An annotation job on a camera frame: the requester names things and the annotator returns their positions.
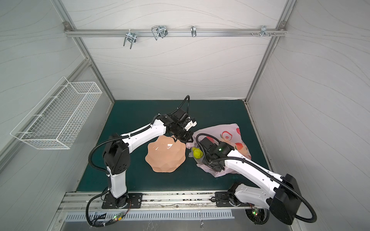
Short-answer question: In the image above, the green starfruit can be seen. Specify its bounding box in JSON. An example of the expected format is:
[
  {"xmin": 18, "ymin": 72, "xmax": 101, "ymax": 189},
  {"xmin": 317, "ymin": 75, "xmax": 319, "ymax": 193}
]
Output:
[{"xmin": 192, "ymin": 147, "xmax": 203, "ymax": 159}]

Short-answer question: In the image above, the pink plastic bag peach print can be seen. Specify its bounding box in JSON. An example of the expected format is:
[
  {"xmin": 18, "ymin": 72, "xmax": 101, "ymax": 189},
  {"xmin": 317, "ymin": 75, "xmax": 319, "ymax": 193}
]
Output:
[{"xmin": 186, "ymin": 123, "xmax": 252, "ymax": 178}]

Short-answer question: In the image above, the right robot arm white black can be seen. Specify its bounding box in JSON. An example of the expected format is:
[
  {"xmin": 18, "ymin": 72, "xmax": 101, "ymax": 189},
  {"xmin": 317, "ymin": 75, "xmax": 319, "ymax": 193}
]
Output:
[{"xmin": 204, "ymin": 149, "xmax": 318, "ymax": 225}]

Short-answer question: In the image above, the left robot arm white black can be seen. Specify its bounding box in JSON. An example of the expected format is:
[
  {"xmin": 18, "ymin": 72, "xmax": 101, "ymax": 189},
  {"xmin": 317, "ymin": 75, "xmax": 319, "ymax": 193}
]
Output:
[{"xmin": 88, "ymin": 112, "xmax": 197, "ymax": 208}]

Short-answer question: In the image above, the pink flower-shaped fruit plate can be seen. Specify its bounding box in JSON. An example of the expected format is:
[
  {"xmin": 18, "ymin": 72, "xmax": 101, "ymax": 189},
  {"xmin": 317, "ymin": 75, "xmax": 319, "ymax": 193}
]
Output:
[{"xmin": 145, "ymin": 135, "xmax": 186, "ymax": 173}]

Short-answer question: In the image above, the metal hook clamp middle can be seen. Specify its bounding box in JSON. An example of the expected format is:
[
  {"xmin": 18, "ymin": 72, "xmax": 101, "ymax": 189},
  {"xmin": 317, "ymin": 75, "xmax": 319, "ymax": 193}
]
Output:
[{"xmin": 151, "ymin": 25, "xmax": 168, "ymax": 40}]

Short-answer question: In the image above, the metal hook clamp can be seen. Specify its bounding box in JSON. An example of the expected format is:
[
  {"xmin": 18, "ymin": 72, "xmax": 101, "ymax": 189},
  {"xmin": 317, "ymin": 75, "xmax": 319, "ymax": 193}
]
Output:
[
  {"xmin": 151, "ymin": 25, "xmax": 168, "ymax": 40},
  {"xmin": 123, "ymin": 31, "xmax": 137, "ymax": 49}
]

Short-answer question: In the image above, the small metal hook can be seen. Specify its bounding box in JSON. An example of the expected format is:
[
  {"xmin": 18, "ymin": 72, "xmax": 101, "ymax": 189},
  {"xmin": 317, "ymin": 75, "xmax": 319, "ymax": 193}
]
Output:
[{"xmin": 190, "ymin": 26, "xmax": 197, "ymax": 38}]

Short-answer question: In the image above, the metal hook clamp left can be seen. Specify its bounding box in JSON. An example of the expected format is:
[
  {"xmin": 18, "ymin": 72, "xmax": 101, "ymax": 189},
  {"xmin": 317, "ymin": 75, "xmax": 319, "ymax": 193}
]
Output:
[{"xmin": 123, "ymin": 31, "xmax": 137, "ymax": 49}]

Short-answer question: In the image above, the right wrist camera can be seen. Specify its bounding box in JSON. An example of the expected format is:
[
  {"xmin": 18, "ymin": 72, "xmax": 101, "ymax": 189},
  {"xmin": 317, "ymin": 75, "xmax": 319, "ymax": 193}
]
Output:
[{"xmin": 200, "ymin": 138, "xmax": 235, "ymax": 157}]

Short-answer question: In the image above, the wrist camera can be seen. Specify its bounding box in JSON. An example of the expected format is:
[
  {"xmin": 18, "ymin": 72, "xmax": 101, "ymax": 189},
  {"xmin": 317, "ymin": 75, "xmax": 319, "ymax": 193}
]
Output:
[
  {"xmin": 173, "ymin": 108, "xmax": 197, "ymax": 131},
  {"xmin": 200, "ymin": 138, "xmax": 235, "ymax": 157}
]

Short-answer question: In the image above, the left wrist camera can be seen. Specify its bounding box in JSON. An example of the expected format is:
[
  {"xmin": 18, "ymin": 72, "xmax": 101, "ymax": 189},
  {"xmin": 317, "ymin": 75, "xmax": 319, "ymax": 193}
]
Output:
[{"xmin": 173, "ymin": 108, "xmax": 197, "ymax": 131}]

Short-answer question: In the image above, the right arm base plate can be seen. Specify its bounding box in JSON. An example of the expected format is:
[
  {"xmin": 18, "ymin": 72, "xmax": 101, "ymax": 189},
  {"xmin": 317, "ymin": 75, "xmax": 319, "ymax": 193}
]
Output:
[{"xmin": 210, "ymin": 191, "xmax": 250, "ymax": 208}]

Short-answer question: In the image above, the right black cable coil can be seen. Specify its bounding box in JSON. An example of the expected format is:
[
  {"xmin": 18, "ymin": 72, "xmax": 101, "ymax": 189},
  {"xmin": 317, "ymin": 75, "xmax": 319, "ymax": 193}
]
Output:
[{"xmin": 245, "ymin": 206, "xmax": 270, "ymax": 225}]

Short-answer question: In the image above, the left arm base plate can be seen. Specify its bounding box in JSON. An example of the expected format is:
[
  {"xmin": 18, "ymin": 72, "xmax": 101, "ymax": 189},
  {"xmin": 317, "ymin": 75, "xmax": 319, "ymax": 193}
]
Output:
[{"xmin": 102, "ymin": 193, "xmax": 143, "ymax": 209}]

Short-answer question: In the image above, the white slotted cable duct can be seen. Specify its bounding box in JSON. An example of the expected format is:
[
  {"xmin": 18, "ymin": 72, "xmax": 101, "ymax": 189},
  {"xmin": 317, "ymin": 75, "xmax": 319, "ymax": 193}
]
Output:
[{"xmin": 65, "ymin": 209, "xmax": 235, "ymax": 222}]

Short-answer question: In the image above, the white wire basket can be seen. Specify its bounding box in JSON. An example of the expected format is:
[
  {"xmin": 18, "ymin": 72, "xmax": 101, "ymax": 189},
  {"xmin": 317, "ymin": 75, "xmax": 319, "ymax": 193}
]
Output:
[{"xmin": 10, "ymin": 77, "xmax": 102, "ymax": 150}]

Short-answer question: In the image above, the left black cable bundle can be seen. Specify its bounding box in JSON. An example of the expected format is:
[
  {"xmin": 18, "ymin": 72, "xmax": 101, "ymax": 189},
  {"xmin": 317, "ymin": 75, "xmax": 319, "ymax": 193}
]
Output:
[{"xmin": 85, "ymin": 187, "xmax": 132, "ymax": 228}]

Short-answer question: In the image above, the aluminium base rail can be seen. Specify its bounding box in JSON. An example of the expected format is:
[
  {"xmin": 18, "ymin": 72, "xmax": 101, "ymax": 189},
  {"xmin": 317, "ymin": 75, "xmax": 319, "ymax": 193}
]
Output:
[{"xmin": 57, "ymin": 189, "xmax": 296, "ymax": 213}]

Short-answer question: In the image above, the metal bracket right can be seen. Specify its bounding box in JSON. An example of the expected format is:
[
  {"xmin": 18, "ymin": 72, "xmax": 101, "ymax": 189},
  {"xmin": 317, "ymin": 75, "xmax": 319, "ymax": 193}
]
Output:
[{"xmin": 251, "ymin": 26, "xmax": 277, "ymax": 37}]

